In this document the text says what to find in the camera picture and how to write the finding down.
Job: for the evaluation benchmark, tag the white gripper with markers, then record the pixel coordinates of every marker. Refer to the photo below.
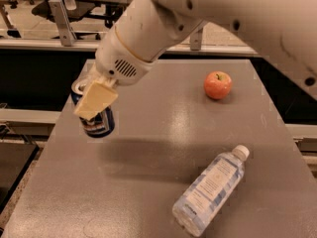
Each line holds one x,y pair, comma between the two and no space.
116,59

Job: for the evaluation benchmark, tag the metal rail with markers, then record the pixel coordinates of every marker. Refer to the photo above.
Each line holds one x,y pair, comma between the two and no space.
91,46

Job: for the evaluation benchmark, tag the blue pepsi can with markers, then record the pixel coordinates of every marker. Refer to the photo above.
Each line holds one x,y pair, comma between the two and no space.
99,126

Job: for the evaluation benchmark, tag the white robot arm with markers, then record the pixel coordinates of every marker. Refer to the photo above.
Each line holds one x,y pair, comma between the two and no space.
283,32

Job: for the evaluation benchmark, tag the red apple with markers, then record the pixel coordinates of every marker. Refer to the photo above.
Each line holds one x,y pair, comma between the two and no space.
217,85

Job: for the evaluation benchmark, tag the grey metal bracket left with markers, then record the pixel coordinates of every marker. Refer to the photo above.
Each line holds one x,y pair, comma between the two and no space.
66,36

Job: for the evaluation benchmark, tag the grey metal bracket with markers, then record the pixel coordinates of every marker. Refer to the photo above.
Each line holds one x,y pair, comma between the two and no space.
196,39
66,36

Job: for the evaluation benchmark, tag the black office chair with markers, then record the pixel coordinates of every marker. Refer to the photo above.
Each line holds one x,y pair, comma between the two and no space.
108,13

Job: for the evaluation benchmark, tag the clear plastic water bottle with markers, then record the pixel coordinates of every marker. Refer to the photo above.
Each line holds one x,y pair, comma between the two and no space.
201,202

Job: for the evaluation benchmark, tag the grey metal bracket middle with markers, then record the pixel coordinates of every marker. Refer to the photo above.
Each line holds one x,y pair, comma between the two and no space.
196,39

